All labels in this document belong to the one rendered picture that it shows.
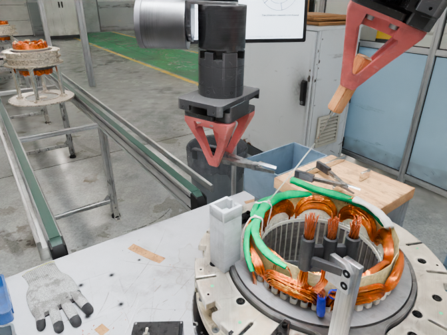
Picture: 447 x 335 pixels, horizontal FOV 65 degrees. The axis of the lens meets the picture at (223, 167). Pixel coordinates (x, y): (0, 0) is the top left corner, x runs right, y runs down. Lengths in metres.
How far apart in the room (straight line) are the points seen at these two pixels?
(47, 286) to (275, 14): 1.16
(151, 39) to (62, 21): 13.45
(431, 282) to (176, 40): 0.42
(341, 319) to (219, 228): 0.16
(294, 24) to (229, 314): 1.22
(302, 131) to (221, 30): 2.41
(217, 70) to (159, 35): 0.08
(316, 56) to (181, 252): 1.97
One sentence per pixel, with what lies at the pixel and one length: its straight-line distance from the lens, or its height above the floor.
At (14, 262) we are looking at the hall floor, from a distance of 2.45.
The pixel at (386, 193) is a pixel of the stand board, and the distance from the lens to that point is 0.74.
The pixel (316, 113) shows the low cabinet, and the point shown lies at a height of 0.58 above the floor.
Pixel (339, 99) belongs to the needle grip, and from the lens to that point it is 0.38.
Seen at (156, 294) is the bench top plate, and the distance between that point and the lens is 0.88.
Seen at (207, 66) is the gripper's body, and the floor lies 1.33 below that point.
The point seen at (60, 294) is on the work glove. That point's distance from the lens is 0.91.
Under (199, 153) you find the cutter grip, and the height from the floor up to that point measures 1.20.
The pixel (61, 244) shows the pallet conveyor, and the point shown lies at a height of 0.75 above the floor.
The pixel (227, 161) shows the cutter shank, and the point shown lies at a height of 1.20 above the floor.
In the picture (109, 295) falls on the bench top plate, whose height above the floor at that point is 0.78.
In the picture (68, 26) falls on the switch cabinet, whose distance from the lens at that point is 13.93.
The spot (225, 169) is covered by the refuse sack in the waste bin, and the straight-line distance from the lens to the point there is 2.04.
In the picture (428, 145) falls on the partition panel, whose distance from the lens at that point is 2.95.
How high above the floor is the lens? 1.41
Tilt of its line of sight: 26 degrees down
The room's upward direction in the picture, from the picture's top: straight up
